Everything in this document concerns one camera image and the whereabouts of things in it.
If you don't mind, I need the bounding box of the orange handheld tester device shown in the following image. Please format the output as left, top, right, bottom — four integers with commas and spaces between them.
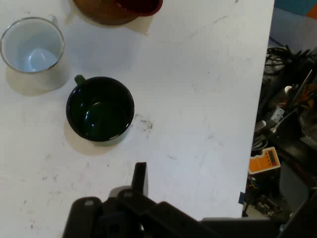
248, 146, 281, 175

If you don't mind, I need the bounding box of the red enamel mug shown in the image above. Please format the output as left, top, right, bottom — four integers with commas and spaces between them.
115, 0, 164, 17

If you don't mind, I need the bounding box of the white enamel mug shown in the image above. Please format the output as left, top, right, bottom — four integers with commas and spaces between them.
0, 14, 71, 92

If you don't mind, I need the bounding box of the grey metal bracket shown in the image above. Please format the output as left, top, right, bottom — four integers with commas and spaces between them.
266, 106, 285, 127

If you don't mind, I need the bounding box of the brown wooden mug tree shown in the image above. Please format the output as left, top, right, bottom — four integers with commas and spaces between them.
72, 0, 141, 26

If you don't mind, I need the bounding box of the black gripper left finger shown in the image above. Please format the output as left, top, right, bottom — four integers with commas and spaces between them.
61, 197, 104, 238

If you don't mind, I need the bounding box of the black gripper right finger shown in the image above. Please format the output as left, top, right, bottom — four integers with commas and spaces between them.
115, 162, 207, 238

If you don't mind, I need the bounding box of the black cable bundle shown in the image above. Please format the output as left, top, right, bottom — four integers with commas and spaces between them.
264, 44, 313, 76

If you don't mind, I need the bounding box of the dark green enamel mug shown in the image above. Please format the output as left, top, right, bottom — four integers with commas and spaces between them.
65, 74, 135, 147

